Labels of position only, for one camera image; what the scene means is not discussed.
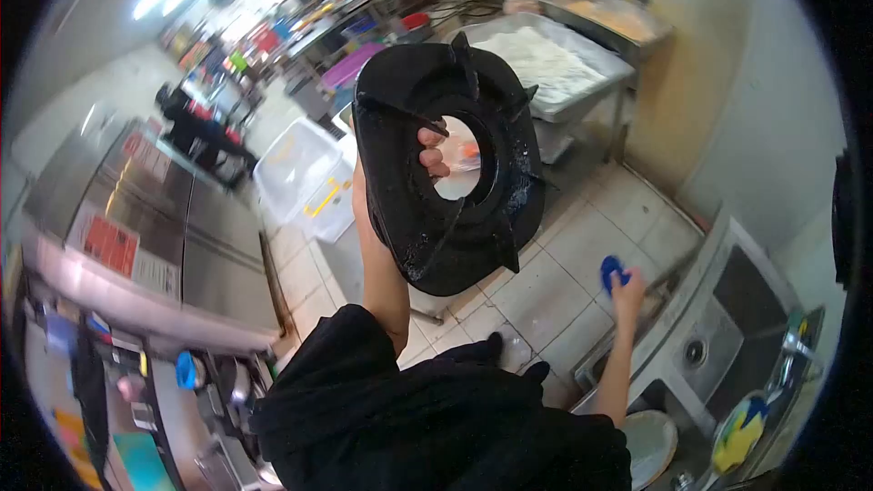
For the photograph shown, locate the stainless steel sink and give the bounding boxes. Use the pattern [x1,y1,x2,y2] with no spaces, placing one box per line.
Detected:
[572,213,828,491]

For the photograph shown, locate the black cast iron stove grate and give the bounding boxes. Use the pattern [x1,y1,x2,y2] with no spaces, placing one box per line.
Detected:
[351,30,547,297]

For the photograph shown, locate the person's body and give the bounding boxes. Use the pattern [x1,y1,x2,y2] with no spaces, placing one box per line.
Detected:
[248,304,633,491]

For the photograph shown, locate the person's right hand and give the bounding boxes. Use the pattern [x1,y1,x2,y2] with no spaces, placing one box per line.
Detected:
[608,267,648,320]

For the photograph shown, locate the person's left fingers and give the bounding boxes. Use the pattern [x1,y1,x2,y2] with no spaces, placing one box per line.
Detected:
[416,120,452,181]

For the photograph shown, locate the blue cup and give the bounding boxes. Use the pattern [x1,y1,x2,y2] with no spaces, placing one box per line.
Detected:
[175,351,199,391]

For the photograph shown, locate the person's left hand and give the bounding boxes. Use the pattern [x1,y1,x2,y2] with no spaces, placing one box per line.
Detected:
[350,119,452,220]

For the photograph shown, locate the steel faucet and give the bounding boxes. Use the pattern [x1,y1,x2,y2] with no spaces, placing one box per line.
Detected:
[778,324,823,386]

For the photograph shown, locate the yellow and blue sponge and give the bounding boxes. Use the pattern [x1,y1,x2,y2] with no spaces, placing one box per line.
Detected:
[711,392,772,476]

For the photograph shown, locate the steel table with food trays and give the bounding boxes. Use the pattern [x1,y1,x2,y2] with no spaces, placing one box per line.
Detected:
[443,0,675,165]

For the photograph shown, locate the white plate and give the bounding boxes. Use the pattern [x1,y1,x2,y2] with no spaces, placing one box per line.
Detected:
[621,410,679,491]

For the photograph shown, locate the cluttered steel counter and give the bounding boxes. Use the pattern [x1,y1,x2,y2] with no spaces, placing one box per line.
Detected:
[19,286,282,491]

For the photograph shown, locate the purple plastic lid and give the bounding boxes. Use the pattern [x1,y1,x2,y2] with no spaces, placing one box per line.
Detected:
[320,42,387,91]

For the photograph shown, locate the stainless steel refrigerator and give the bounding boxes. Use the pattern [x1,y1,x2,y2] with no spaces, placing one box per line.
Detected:
[19,119,282,350]

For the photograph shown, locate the person's legs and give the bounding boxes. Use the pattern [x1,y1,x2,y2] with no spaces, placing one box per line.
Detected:
[477,331,551,387]

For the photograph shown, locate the clear plastic storage box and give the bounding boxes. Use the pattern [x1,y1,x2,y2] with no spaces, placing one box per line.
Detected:
[253,116,358,244]

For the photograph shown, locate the blue scrubber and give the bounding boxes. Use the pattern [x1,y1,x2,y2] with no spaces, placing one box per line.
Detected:
[600,255,632,296]

